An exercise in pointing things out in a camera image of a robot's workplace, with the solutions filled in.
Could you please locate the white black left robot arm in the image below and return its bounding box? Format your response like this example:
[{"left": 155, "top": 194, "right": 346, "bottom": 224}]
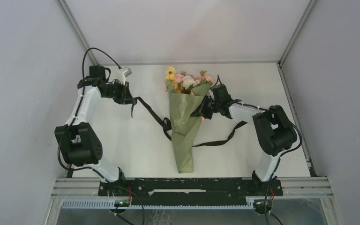
[{"left": 54, "top": 66, "right": 133, "bottom": 195}]

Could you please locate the peach white fake flower bunch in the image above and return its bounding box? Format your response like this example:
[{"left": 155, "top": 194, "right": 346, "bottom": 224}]
[{"left": 173, "top": 70, "right": 213, "bottom": 95}]

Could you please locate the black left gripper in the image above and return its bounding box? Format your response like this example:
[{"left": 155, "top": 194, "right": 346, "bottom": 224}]
[{"left": 103, "top": 80, "right": 136, "bottom": 105}]

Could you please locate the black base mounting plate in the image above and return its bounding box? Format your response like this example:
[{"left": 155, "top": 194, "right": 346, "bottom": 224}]
[{"left": 97, "top": 178, "right": 284, "bottom": 208}]

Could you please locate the orange wrapping paper sheet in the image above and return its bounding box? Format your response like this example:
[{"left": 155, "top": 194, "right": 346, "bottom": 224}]
[{"left": 168, "top": 82, "right": 212, "bottom": 173}]

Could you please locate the aluminium front frame rail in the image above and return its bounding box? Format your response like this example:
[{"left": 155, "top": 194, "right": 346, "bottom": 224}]
[{"left": 52, "top": 177, "right": 333, "bottom": 198}]

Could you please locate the black strap lanyard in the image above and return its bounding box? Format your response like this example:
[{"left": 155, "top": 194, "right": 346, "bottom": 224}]
[{"left": 130, "top": 96, "right": 248, "bottom": 148}]

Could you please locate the white cable duct strip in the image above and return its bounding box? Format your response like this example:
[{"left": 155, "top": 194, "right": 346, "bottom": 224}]
[{"left": 61, "top": 199, "right": 262, "bottom": 210}]

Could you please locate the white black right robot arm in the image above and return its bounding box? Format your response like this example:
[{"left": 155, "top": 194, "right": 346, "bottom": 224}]
[{"left": 190, "top": 84, "right": 302, "bottom": 195}]

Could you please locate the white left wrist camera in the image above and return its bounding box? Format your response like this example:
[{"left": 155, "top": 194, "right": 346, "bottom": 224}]
[{"left": 115, "top": 67, "right": 132, "bottom": 85}]

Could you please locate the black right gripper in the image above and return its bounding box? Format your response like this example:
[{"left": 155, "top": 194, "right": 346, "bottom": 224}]
[{"left": 190, "top": 95, "right": 221, "bottom": 120}]

